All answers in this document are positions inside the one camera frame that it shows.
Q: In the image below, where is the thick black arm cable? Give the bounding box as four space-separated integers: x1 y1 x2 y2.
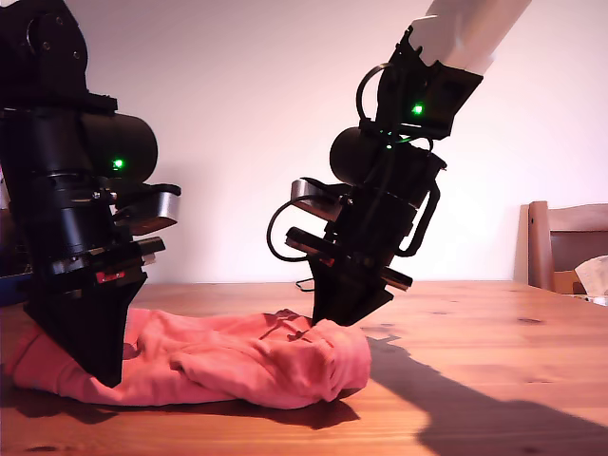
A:
398 182 442 256

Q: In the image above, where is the black strap cable loop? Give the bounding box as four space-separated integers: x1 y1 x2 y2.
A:
355 63 395 125

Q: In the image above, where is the wooden chair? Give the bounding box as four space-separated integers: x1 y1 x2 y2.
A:
513 201 608 295

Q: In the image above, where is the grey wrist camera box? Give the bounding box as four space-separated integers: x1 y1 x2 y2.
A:
111 182 182 235
290 177 355 222

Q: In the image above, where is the black looped wrist cable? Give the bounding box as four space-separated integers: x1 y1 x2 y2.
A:
266 197 333 262

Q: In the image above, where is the dark blue box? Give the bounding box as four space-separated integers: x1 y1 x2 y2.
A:
0 273 29 305

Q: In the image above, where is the pink underwear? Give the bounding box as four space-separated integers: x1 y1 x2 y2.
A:
4 307 371 410

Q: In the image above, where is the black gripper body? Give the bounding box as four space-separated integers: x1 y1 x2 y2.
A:
2 171 167 303
284 189 424 292

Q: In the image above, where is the white tissue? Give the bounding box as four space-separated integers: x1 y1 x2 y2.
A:
574 255 608 305

